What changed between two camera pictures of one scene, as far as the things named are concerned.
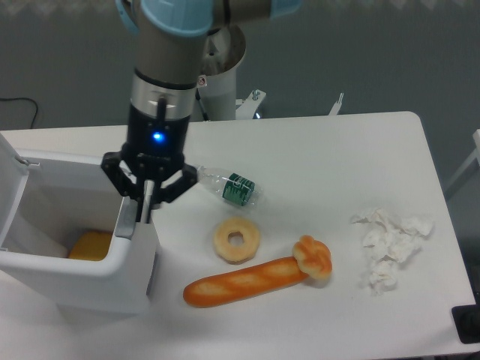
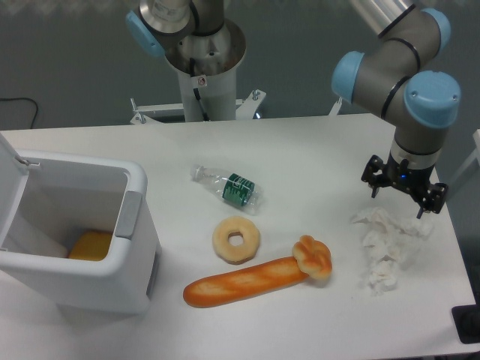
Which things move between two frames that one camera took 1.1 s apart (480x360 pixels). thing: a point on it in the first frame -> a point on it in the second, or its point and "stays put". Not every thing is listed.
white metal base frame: x=247 y=107 stays put
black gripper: x=154 y=149 -> x=412 y=180
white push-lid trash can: x=46 y=199 stays put
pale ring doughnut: x=241 y=253 stays put
